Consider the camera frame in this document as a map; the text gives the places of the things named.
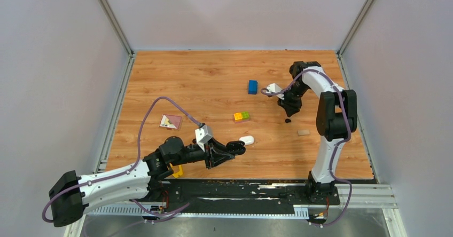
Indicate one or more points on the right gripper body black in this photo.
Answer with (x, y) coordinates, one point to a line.
(293, 97)

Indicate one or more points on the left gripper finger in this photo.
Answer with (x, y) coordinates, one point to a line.
(218, 148)
(218, 159)

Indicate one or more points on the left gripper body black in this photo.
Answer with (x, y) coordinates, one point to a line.
(204, 156)

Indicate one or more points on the black earbud charging case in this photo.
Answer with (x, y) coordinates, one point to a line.
(236, 147)

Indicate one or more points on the white earbud charging case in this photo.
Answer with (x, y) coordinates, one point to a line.
(247, 140)

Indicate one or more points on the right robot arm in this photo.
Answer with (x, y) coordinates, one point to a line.
(336, 120)

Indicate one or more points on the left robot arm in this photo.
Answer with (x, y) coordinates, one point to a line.
(74, 195)

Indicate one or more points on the small wooden block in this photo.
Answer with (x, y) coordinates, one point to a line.
(303, 132)

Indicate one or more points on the orange green toy brick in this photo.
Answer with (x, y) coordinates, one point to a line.
(241, 116)

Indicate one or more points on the blue toy block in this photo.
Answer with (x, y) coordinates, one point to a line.
(252, 87)

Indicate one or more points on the pink picture card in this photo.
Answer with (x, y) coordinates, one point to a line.
(171, 122)

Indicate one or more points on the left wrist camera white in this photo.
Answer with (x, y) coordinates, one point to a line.
(203, 135)

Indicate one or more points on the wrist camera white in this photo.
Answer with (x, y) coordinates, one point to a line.
(203, 135)
(275, 91)

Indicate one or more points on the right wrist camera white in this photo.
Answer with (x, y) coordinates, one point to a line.
(275, 91)

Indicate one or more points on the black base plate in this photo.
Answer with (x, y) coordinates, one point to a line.
(174, 193)

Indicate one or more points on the yellow triangular plastic frame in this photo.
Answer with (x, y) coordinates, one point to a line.
(177, 171)

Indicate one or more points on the aluminium slotted rail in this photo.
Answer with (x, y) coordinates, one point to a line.
(358, 197)

